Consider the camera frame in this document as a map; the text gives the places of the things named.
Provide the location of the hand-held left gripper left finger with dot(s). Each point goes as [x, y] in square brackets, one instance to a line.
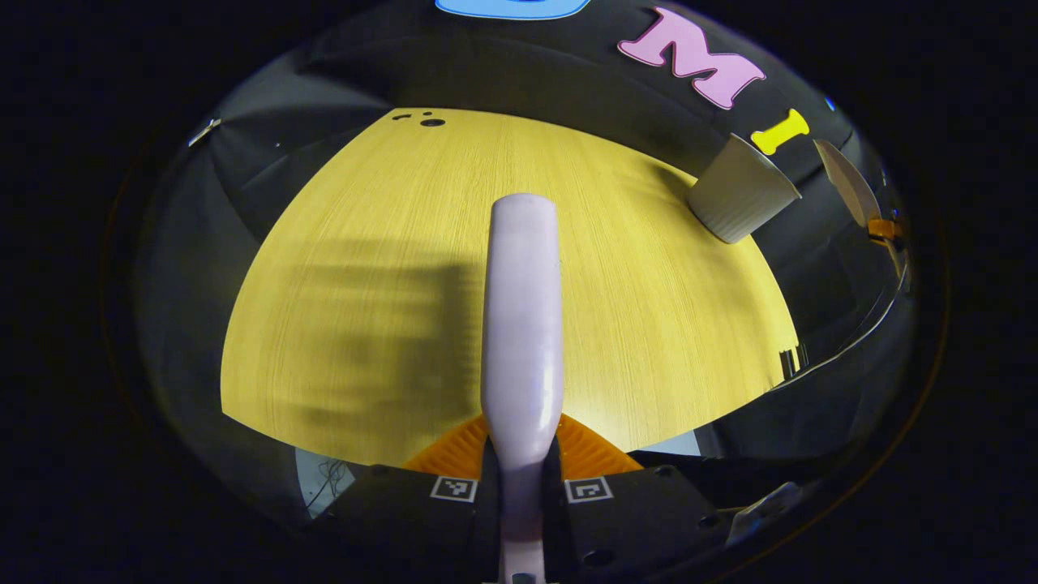
[422, 527]

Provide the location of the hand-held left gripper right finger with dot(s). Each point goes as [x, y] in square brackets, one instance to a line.
[632, 527]

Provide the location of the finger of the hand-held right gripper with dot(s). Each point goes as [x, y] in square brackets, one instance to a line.
[884, 229]

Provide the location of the small pale purple dustpan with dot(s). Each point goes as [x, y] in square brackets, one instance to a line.
[847, 182]

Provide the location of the ribbed white garbage bin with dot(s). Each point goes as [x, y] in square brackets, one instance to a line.
[738, 195]

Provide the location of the small pale purple broom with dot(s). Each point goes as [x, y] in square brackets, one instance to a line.
[523, 324]

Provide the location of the wooden desktop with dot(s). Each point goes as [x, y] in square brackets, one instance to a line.
[365, 243]

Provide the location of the black backdrop cloth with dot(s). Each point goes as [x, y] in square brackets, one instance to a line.
[527, 73]

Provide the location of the white metal clip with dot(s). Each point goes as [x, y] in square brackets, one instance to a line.
[204, 132]

